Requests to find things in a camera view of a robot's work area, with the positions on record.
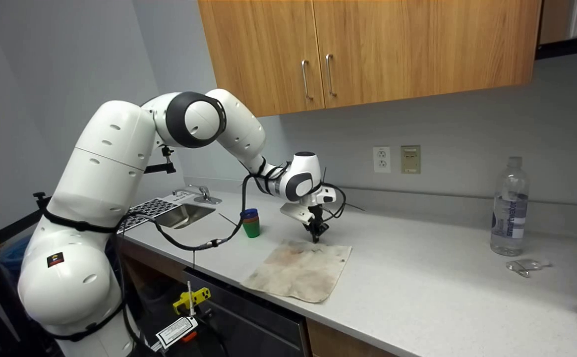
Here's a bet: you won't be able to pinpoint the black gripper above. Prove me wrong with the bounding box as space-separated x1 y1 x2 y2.
305 205 329 244

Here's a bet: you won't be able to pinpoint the beige stained towel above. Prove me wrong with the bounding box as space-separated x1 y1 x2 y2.
244 240 351 304

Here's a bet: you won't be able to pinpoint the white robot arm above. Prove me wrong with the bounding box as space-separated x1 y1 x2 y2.
18 90 335 357

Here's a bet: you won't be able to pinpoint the stacked blue green cups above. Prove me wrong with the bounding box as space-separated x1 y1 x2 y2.
242 209 262 238

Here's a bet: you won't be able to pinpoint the dark dishwasher front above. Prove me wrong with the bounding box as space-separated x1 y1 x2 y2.
184 268 309 357

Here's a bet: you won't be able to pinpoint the stainless steel sink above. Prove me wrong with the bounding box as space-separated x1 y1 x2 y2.
154 205 212 230

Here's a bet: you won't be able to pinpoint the yellow clamp tool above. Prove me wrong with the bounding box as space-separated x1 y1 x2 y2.
172 288 212 316

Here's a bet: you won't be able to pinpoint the clear plastic water bottle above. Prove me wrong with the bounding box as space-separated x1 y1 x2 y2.
490 157 527 256

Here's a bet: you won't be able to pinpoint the crumpled clear plastic wrapper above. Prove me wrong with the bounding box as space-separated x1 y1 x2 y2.
505 258 551 278

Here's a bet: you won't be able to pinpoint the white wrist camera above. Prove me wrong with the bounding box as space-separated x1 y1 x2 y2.
279 187 337 224

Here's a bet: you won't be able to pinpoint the white wall outlet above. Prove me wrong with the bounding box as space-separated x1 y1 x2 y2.
373 147 392 173

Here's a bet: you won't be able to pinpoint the beige wall switch plate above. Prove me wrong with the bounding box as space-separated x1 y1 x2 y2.
400 145 420 175

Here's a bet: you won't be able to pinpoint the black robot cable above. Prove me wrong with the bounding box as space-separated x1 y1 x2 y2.
115 157 347 252

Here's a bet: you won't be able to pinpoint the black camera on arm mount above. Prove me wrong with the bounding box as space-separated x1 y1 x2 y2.
145 143 176 175

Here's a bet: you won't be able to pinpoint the left cabinet door handle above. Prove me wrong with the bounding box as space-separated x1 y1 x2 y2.
299 60 313 103

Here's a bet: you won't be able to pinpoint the cabinet door handle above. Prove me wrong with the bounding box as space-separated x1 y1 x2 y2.
299 60 313 103
323 54 337 97

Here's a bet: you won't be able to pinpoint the right cabinet door handle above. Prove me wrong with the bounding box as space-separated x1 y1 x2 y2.
323 54 337 97

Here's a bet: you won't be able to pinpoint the wooden wall cabinet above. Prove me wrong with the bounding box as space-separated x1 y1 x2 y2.
196 0 541 115

